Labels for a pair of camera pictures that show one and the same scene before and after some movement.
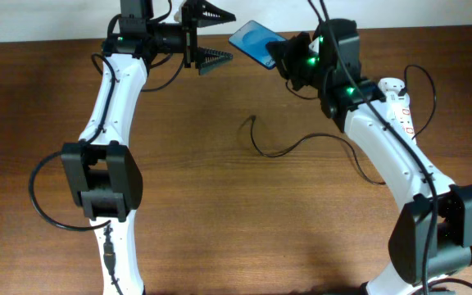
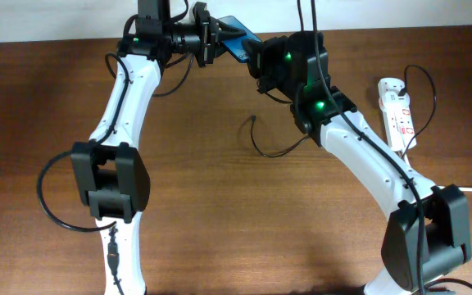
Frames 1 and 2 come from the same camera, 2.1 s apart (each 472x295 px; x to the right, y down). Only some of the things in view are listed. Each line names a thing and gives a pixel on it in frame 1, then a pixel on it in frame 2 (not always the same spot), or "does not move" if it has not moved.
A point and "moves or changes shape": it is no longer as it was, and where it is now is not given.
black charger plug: x=402 y=92 does not move
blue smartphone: x=251 y=38 moves or changes shape
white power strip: x=397 y=110 does not move
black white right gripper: x=289 y=50 -> x=261 y=53
